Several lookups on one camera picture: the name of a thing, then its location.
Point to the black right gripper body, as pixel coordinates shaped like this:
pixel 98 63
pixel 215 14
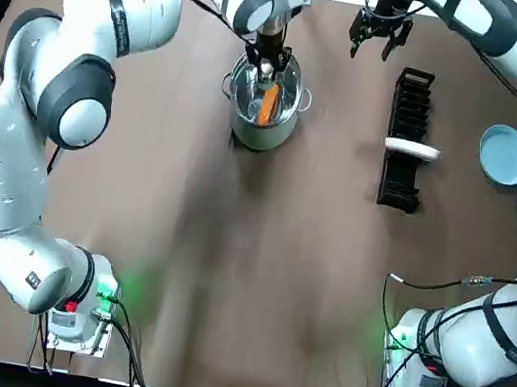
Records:
pixel 391 9

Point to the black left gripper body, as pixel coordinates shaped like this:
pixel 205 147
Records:
pixel 269 45

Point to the glass lid with knob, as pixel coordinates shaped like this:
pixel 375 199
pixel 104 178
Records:
pixel 243 80

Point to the orange corn cob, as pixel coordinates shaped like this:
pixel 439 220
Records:
pixel 269 105

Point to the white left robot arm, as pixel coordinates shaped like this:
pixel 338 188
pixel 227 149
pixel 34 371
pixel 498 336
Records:
pixel 120 14

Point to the pale green steel pot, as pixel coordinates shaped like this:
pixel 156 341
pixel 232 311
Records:
pixel 258 138

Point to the white round plate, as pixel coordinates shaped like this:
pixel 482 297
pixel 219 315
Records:
pixel 411 150

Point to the light blue round plate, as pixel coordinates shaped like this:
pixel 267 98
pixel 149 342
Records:
pixel 504 156

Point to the black dish rack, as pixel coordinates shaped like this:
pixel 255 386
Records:
pixel 399 188

